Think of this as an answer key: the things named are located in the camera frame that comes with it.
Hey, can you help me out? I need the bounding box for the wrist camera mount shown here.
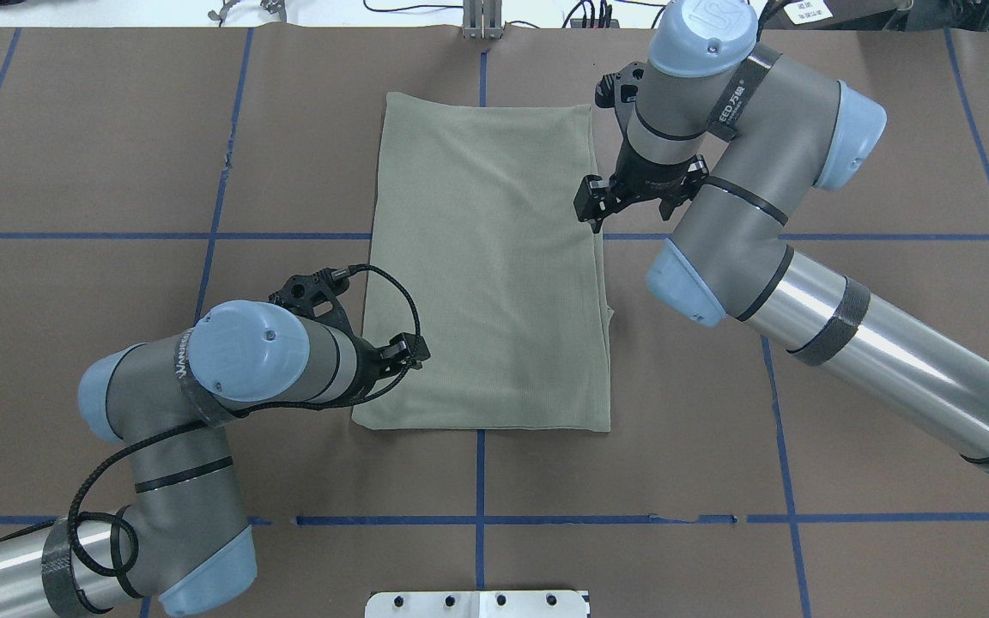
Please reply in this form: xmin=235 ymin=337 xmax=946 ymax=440
xmin=594 ymin=62 xmax=646 ymax=133
xmin=268 ymin=267 xmax=354 ymax=336

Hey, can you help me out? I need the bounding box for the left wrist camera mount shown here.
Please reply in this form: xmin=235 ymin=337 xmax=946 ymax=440
xmin=268 ymin=267 xmax=354 ymax=336

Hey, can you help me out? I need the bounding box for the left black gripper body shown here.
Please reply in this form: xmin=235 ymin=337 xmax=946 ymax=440
xmin=349 ymin=334 xmax=401 ymax=399

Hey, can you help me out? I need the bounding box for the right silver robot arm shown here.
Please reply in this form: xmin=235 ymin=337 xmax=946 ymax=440
xmin=613 ymin=1 xmax=989 ymax=482

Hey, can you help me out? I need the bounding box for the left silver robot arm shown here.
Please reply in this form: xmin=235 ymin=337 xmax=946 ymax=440
xmin=0 ymin=300 xmax=422 ymax=617

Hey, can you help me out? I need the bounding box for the aluminium frame post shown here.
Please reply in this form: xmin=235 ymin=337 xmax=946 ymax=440
xmin=462 ymin=0 xmax=505 ymax=40

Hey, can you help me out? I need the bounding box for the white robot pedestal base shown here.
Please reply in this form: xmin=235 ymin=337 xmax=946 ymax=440
xmin=364 ymin=590 xmax=592 ymax=617

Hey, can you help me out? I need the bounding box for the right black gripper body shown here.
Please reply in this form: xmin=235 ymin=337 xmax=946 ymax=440
xmin=610 ymin=143 xmax=709 ymax=220

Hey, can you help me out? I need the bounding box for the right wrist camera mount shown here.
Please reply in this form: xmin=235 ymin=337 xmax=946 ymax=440
xmin=594 ymin=62 xmax=646 ymax=133

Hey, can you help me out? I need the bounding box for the black monitor box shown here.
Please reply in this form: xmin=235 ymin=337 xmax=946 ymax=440
xmin=753 ymin=1 xmax=916 ymax=31

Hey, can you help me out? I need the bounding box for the olive green long-sleeve shirt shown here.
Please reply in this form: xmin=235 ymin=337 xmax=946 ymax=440
xmin=352 ymin=93 xmax=612 ymax=432

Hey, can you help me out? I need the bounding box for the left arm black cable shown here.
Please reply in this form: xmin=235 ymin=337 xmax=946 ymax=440
xmin=65 ymin=264 xmax=422 ymax=580

